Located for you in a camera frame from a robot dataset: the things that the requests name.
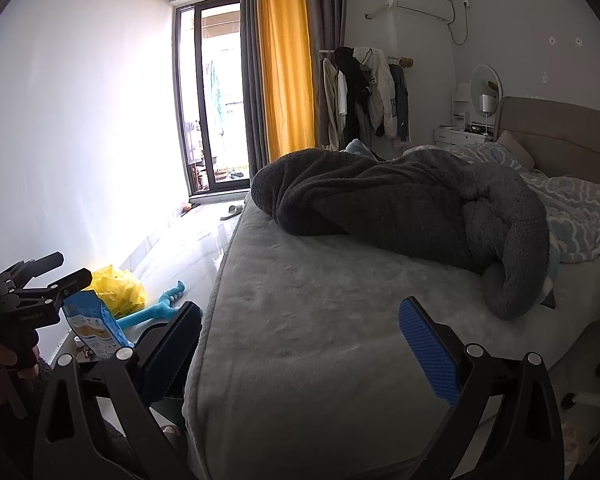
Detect white dressing table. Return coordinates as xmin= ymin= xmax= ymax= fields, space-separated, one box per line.
xmin=434 ymin=125 xmax=496 ymax=147

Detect clothes rack rail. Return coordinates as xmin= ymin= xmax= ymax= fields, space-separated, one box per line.
xmin=319 ymin=49 xmax=415 ymax=69

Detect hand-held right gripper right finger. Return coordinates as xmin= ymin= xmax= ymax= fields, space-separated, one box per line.
xmin=398 ymin=296 xmax=565 ymax=480

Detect light blue plush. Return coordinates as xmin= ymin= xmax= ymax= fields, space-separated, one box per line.
xmin=345 ymin=139 xmax=376 ymax=159

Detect air conditioner cable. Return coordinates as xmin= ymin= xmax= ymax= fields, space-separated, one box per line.
xmin=449 ymin=0 xmax=471 ymax=46

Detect wide grey curtain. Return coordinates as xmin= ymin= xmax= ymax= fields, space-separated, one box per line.
xmin=302 ymin=0 xmax=349 ymax=151

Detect black trash bin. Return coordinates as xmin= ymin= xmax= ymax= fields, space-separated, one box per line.
xmin=132 ymin=321 xmax=201 ymax=412

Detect bed with grey plush cover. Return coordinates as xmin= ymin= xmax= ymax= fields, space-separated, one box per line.
xmin=185 ymin=190 xmax=600 ymax=480

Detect beige coat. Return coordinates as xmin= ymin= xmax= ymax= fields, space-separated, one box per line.
xmin=321 ymin=57 xmax=349 ymax=150

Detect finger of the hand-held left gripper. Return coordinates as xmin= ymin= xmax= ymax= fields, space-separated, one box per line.
xmin=34 ymin=268 xmax=93 ymax=307
xmin=7 ymin=252 xmax=65 ymax=282

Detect beige pillow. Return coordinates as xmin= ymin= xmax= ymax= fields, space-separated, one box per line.
xmin=495 ymin=130 xmax=536 ymax=171

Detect white table lamp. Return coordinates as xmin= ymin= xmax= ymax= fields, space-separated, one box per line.
xmin=478 ymin=94 xmax=495 ymax=137

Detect white air conditioner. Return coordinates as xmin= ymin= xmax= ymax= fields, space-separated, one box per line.
xmin=384 ymin=0 xmax=455 ymax=24

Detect yellow plastic bag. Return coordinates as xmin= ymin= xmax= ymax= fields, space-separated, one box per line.
xmin=87 ymin=264 xmax=148 ymax=319

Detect glass sliding door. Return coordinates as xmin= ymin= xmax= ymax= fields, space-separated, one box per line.
xmin=172 ymin=0 xmax=253 ymax=196

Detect yellow curtain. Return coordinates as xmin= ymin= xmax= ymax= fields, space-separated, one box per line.
xmin=257 ymin=0 xmax=316 ymax=161

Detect blue snack bag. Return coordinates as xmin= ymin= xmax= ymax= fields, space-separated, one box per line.
xmin=61 ymin=290 xmax=134 ymax=361

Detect white jacket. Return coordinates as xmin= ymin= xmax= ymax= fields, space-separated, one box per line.
xmin=352 ymin=46 xmax=399 ymax=139

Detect white desk organiser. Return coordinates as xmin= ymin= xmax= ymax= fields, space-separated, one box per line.
xmin=451 ymin=82 xmax=474 ymax=129

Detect beige bed headboard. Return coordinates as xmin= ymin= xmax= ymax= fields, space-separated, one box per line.
xmin=495 ymin=96 xmax=600 ymax=196

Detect dark grey fleece blanket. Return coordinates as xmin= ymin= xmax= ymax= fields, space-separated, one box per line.
xmin=251 ymin=149 xmax=551 ymax=321

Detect round mirror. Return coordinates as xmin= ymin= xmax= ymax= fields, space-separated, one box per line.
xmin=470 ymin=64 xmax=503 ymax=112

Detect blue toy stick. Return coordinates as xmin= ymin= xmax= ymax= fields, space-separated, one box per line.
xmin=114 ymin=280 xmax=187 ymax=330

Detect dark grey trousers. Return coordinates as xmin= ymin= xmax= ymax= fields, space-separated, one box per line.
xmin=390 ymin=62 xmax=411 ymax=144

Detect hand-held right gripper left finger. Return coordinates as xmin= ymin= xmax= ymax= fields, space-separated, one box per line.
xmin=32 ymin=301 xmax=203 ymax=480

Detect narrow grey curtain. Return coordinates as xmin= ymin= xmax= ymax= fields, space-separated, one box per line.
xmin=241 ymin=0 xmax=271 ymax=181

